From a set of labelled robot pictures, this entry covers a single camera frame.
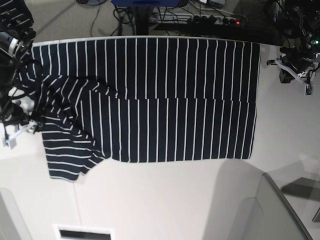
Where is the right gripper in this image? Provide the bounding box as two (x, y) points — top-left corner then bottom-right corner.
(0, 102), (45, 150)

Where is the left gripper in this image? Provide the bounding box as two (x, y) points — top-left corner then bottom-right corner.
(266, 47), (320, 96)

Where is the navy white striped t-shirt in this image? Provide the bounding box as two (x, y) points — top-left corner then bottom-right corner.
(18, 37), (261, 182)

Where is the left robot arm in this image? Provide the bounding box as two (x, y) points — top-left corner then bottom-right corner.
(263, 0), (320, 96)

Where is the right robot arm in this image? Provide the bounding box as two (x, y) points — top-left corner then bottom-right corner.
(0, 0), (44, 149)

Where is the white power strip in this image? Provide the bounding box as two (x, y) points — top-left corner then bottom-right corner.
(149, 12), (246, 26)

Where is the black table leg column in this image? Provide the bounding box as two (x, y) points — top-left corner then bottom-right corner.
(132, 6), (153, 36)

